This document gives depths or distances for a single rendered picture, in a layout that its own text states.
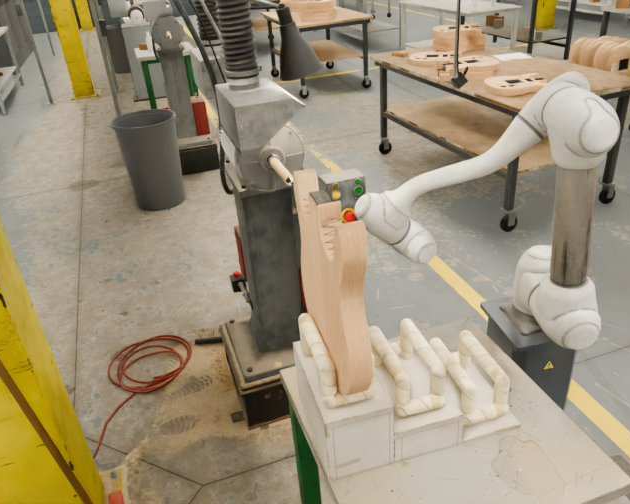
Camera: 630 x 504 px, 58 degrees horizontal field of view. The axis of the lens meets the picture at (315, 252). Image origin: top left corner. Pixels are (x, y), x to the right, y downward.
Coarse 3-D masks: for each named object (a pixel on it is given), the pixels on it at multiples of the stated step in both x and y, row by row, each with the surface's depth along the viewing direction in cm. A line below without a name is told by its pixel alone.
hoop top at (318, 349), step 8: (304, 320) 124; (312, 320) 124; (304, 328) 122; (312, 328) 121; (312, 336) 119; (320, 336) 120; (312, 344) 117; (320, 344) 116; (312, 352) 116; (320, 352) 114; (328, 352) 115; (320, 360) 112; (328, 360) 112; (320, 368) 111; (328, 368) 111
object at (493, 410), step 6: (480, 408) 129; (486, 408) 129; (492, 408) 129; (498, 408) 129; (504, 408) 129; (468, 414) 128; (474, 414) 128; (480, 414) 128; (486, 414) 128; (492, 414) 129; (498, 414) 129; (504, 414) 130; (468, 420) 128; (474, 420) 128; (480, 420) 128
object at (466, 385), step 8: (432, 344) 139; (440, 344) 138; (440, 352) 136; (448, 352) 136; (440, 360) 136; (448, 360) 133; (448, 368) 132; (456, 368) 130; (456, 376) 129; (464, 376) 128; (464, 384) 126; (472, 384) 126; (464, 392) 126; (472, 392) 125
